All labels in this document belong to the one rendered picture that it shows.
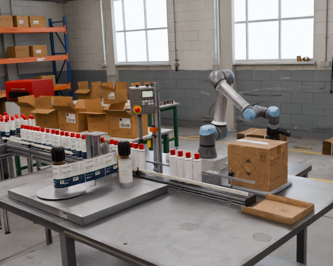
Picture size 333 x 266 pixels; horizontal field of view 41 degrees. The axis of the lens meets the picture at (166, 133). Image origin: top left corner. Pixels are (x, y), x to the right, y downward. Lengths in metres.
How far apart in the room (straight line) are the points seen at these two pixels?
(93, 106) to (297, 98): 4.23
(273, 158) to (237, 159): 0.24
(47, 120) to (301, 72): 4.58
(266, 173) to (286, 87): 5.77
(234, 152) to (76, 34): 9.39
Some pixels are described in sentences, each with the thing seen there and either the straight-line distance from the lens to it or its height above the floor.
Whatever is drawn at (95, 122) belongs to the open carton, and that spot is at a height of 0.90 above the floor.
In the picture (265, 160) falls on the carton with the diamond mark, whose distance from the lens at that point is 2.77.
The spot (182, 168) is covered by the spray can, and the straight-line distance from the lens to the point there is 2.89.
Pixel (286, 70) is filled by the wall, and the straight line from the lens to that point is 8.46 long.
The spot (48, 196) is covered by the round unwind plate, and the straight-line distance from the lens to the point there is 2.82.
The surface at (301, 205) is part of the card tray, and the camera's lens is 2.65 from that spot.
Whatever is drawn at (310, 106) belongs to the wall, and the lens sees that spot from 8.36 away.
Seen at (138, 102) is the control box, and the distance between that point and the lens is 3.12.
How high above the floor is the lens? 1.76
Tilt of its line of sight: 11 degrees down
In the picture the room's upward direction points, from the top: 3 degrees counter-clockwise
